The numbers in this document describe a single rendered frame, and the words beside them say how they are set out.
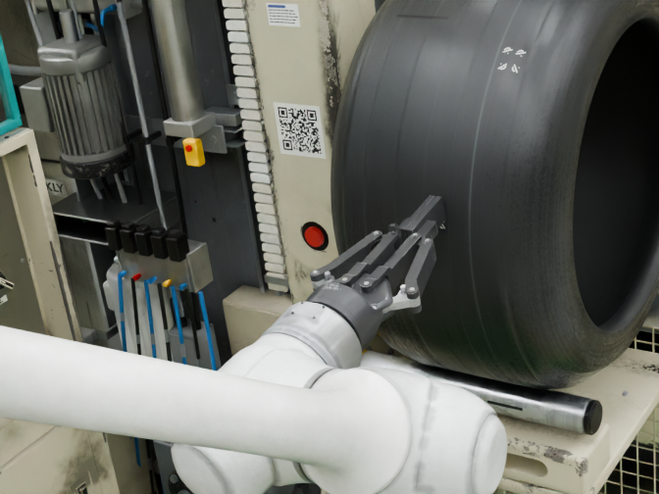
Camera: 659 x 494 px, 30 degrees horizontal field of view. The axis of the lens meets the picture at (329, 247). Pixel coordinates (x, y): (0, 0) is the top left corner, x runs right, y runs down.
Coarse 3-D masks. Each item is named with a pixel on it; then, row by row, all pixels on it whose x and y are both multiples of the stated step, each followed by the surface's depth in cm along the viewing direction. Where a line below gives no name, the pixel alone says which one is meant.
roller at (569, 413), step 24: (384, 360) 167; (408, 360) 167; (456, 384) 161; (480, 384) 159; (504, 384) 158; (504, 408) 157; (528, 408) 155; (552, 408) 154; (576, 408) 152; (600, 408) 153
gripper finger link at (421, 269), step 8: (424, 240) 127; (432, 240) 127; (424, 248) 126; (416, 256) 125; (424, 256) 125; (432, 256) 127; (416, 264) 124; (424, 264) 124; (432, 264) 127; (408, 272) 123; (416, 272) 123; (424, 272) 124; (408, 280) 122; (416, 280) 122; (424, 280) 124; (408, 288) 121; (416, 288) 120; (424, 288) 124; (408, 296) 120; (416, 296) 120; (416, 312) 121
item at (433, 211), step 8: (432, 200) 133; (440, 200) 134; (432, 208) 132; (440, 208) 134; (424, 216) 131; (432, 216) 132; (440, 216) 134; (416, 224) 130; (440, 224) 134; (408, 232) 129
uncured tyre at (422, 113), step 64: (448, 0) 141; (512, 0) 137; (576, 0) 136; (640, 0) 146; (384, 64) 140; (448, 64) 136; (576, 64) 133; (640, 64) 172; (384, 128) 138; (448, 128) 134; (512, 128) 131; (576, 128) 134; (640, 128) 177; (384, 192) 139; (448, 192) 134; (512, 192) 131; (576, 192) 183; (640, 192) 178; (448, 256) 137; (512, 256) 133; (576, 256) 180; (640, 256) 174; (384, 320) 149; (448, 320) 142; (512, 320) 138; (576, 320) 143; (640, 320) 163; (576, 384) 156
